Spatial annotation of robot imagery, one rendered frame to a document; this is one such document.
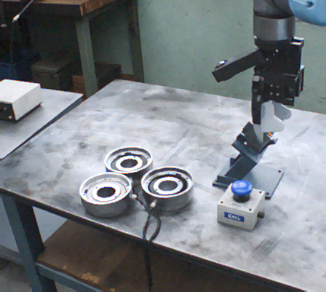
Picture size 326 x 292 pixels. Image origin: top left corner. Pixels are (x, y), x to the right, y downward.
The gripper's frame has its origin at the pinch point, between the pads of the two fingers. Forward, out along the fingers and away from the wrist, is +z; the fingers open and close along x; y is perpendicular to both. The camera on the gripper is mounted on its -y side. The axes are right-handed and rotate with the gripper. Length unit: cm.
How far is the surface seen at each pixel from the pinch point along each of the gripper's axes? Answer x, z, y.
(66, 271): -21, 38, -41
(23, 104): 21, 19, -89
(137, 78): 146, 68, -125
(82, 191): -20.8, 8.9, -30.1
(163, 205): -17.0, 10.1, -13.6
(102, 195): -18.1, 11.1, -27.4
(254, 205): -13.3, 7.6, 3.5
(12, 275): 4, 92, -102
